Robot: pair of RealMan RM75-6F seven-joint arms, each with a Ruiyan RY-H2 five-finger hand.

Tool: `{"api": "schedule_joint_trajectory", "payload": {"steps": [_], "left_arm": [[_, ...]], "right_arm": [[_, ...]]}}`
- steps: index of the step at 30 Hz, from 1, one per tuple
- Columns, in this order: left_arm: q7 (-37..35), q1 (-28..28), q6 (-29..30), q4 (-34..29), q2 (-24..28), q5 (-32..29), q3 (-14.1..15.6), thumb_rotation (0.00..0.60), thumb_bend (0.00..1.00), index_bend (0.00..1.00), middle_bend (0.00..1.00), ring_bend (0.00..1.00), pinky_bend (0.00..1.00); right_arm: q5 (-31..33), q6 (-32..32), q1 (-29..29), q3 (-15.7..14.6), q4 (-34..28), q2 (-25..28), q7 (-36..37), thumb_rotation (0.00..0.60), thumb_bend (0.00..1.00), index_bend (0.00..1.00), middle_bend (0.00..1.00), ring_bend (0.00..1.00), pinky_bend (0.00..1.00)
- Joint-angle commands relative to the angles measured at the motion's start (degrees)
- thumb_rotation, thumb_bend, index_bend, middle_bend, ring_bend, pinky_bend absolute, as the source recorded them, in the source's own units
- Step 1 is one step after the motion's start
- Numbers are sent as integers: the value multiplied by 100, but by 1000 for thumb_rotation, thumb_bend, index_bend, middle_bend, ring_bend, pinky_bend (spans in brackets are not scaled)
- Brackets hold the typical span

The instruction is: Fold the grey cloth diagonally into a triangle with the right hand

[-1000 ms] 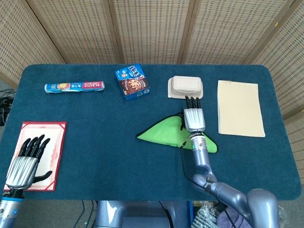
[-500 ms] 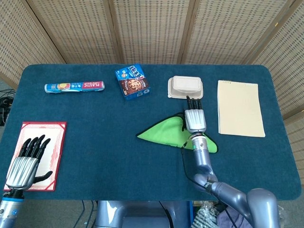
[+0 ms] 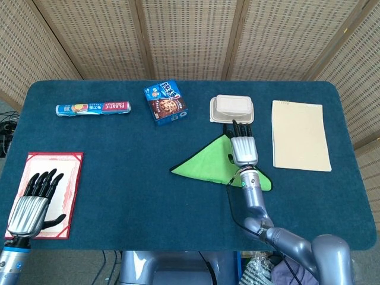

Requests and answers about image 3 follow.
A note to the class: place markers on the grey and green cloth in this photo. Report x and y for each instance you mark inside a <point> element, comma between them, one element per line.
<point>207,163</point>

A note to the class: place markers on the blue table mat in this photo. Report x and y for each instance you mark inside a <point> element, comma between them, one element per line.
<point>124,172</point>

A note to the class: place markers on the pale yellow notepad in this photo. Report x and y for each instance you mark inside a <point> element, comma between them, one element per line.
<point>300,136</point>

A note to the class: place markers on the plastic wrap roll box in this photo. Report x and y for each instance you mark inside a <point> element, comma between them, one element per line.
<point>92,109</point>

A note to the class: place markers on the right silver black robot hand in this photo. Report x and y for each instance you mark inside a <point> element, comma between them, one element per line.
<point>244,150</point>

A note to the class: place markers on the blue cookie box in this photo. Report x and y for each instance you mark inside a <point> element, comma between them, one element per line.
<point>166,104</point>

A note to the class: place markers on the beige lidded food container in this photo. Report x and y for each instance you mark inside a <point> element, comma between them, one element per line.
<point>231,108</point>

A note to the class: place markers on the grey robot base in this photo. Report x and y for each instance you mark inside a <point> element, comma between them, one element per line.
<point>166,267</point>

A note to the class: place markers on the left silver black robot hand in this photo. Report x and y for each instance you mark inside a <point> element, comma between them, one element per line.
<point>28,216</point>

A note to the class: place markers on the red certificate folder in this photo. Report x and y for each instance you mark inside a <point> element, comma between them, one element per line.
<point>71,184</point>

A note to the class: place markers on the woven bamboo folding screen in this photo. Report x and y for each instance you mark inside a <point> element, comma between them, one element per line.
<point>190,38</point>

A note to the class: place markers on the purple cloth bundle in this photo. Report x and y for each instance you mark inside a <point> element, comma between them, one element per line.
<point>285,274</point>

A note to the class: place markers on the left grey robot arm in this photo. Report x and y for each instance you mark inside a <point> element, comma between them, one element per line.
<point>12,264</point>

